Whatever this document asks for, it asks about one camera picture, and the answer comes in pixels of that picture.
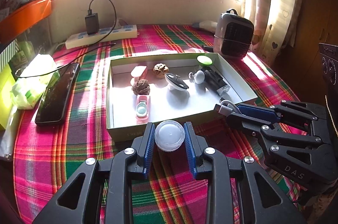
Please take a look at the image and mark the black device with green cap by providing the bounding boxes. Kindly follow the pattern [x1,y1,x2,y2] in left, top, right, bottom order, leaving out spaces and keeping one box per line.
[196,55,230,97]

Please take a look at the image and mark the black charging cable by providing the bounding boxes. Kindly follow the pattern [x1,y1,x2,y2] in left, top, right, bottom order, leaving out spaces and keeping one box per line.
[14,0,117,79]

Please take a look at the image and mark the orange box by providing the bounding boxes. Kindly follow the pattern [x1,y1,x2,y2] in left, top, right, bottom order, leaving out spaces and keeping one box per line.
[0,0,52,44]

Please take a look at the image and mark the white cardboard box tray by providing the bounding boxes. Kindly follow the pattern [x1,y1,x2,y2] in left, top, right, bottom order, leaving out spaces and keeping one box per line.
[106,53,257,142]

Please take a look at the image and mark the pink case with teal insert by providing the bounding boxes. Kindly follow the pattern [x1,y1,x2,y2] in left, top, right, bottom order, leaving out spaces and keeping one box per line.
[136,95,150,120]

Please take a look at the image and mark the black smartphone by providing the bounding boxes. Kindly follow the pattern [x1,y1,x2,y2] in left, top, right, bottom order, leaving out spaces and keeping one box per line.
[35,62,80,126]

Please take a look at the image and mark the clear round lidded jar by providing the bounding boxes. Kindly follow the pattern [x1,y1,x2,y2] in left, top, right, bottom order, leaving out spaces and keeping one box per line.
[155,120,185,152]

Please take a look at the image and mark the small grey black heater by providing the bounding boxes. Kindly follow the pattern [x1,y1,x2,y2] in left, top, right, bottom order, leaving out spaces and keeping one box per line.
[213,9,254,59]

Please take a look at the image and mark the black charger adapter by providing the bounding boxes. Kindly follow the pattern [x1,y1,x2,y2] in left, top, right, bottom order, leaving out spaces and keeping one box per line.
[85,9,100,35]

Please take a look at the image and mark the brown walnut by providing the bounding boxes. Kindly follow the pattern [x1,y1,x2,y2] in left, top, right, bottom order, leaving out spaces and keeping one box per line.
[153,63,169,79]
[132,79,150,95]

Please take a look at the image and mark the white round black-faced gadget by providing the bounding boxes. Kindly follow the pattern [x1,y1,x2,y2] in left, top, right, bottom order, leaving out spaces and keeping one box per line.
[164,73,189,91]

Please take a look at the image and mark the yellow green box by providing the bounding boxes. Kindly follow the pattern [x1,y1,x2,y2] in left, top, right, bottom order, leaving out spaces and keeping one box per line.
[0,64,15,131]

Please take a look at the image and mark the black camera box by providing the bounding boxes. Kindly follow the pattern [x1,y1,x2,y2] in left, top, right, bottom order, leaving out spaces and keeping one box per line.
[319,43,338,93]

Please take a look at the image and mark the white green tissue pack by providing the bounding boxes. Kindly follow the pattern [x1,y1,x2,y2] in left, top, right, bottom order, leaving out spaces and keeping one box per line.
[10,54,60,110]

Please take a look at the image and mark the white power strip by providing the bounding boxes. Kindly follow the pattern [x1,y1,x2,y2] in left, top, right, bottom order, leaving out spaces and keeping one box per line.
[65,25,138,49]

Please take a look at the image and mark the white usb cable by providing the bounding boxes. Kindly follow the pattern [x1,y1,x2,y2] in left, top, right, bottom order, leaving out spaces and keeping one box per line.
[214,99,243,116]

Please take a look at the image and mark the pink oblong case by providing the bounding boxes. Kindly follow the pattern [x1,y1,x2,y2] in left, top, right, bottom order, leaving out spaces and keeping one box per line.
[130,65,148,86]

